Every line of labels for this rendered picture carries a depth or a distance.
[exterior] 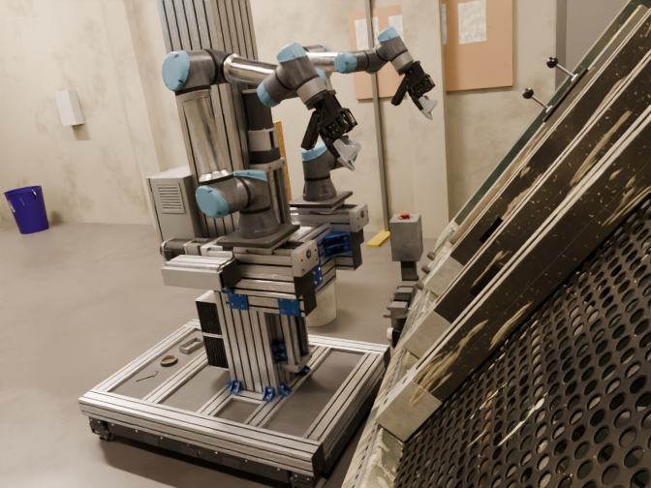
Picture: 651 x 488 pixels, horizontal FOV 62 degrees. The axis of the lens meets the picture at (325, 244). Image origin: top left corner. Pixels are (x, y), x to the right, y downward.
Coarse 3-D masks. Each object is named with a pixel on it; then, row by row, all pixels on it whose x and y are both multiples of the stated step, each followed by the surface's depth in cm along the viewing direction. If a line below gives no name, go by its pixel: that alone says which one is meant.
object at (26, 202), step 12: (12, 192) 691; (24, 192) 665; (36, 192) 677; (12, 204) 670; (24, 204) 669; (36, 204) 679; (24, 216) 675; (36, 216) 681; (24, 228) 681; (36, 228) 684
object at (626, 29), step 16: (640, 16) 161; (624, 32) 164; (608, 48) 166; (592, 64) 171; (576, 96) 174; (560, 112) 177; (544, 128) 180; (528, 144) 183; (496, 192) 192; (480, 208) 195; (464, 224) 199
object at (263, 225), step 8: (264, 208) 190; (240, 216) 191; (248, 216) 189; (256, 216) 189; (264, 216) 190; (272, 216) 193; (240, 224) 191; (248, 224) 189; (256, 224) 189; (264, 224) 189; (272, 224) 192; (240, 232) 191; (248, 232) 189; (256, 232) 189; (264, 232) 189; (272, 232) 191
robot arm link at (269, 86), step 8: (272, 72) 147; (264, 80) 149; (272, 80) 146; (264, 88) 148; (272, 88) 147; (280, 88) 146; (288, 88) 146; (264, 96) 150; (272, 96) 149; (280, 96) 148; (288, 96) 151; (296, 96) 154; (264, 104) 152; (272, 104) 152
